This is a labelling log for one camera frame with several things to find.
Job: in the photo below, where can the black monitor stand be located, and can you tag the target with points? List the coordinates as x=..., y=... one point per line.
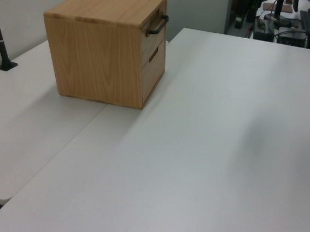
x=278, y=19

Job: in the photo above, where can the wooden drawer cabinet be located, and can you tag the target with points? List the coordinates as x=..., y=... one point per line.
x=94, y=60

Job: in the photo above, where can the black camera stand pole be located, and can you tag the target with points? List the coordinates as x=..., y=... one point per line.
x=0, y=49

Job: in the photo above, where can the black keyboard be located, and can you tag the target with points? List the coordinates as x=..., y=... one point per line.
x=309, y=19

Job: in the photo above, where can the black device with green part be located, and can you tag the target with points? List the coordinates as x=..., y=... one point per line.
x=263, y=29

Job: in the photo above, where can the black electronics box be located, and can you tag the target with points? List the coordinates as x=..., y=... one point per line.
x=291, y=38

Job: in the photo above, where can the dark equipment rack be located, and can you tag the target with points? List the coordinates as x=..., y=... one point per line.
x=243, y=9

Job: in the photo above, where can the wooden drawer with notch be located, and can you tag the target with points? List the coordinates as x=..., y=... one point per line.
x=152, y=76

